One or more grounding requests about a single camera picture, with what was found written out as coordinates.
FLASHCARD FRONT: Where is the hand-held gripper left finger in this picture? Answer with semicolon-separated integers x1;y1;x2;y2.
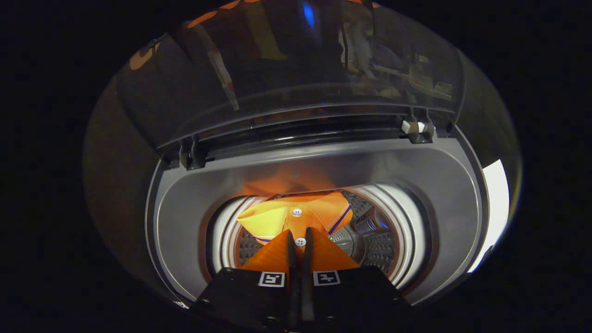
191;229;299;331

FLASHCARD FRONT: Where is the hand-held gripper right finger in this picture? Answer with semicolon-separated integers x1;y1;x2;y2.
301;227;413;331

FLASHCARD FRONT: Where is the yellow polo shirt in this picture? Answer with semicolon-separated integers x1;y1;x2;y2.
237;191;353;246

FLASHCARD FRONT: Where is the white sheet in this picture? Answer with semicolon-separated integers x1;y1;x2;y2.
467;159;510;273

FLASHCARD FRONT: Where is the dark transparent washing machine lid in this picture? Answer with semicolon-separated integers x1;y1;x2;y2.
113;0;465;151

